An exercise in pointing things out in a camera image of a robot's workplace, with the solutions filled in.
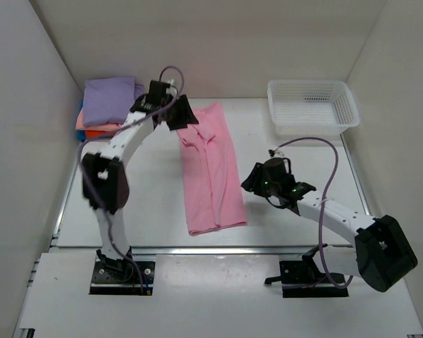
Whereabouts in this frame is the white plastic basket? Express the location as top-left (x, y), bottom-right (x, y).
top-left (267, 80), bottom-right (360, 137)

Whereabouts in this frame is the folded blue t-shirt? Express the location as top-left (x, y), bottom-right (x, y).
top-left (75, 101), bottom-right (87, 142)

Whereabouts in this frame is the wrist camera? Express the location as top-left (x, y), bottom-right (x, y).
top-left (268, 148), bottom-right (285, 158)
top-left (166, 79), bottom-right (178, 96)

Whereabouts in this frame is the folded purple t-shirt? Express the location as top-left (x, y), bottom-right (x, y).
top-left (82, 76), bottom-right (144, 125)

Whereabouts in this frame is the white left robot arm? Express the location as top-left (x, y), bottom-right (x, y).
top-left (79, 80), bottom-right (198, 281)

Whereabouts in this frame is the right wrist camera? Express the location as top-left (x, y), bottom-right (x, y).
top-left (268, 148), bottom-right (285, 158)

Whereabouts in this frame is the folded salmon t-shirt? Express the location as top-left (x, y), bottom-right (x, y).
top-left (75, 108), bottom-right (125, 132)

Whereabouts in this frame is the aluminium table edge rail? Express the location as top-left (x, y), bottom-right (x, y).
top-left (51, 140), bottom-right (384, 258)

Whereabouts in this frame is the folded orange t-shirt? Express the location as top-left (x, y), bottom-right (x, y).
top-left (85, 130), bottom-right (116, 139)

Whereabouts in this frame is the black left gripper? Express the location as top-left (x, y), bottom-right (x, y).
top-left (165, 94), bottom-right (200, 131)

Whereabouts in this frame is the pink t-shirt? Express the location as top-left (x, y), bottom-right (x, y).
top-left (177, 102), bottom-right (247, 236)

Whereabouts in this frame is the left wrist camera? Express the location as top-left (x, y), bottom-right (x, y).
top-left (166, 79), bottom-right (178, 96)

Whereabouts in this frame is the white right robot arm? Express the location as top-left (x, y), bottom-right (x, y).
top-left (241, 158), bottom-right (418, 292)

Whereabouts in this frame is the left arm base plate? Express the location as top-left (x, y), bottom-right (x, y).
top-left (89, 258), bottom-right (156, 296)

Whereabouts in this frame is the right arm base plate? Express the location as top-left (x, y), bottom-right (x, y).
top-left (264, 261), bottom-right (349, 299)

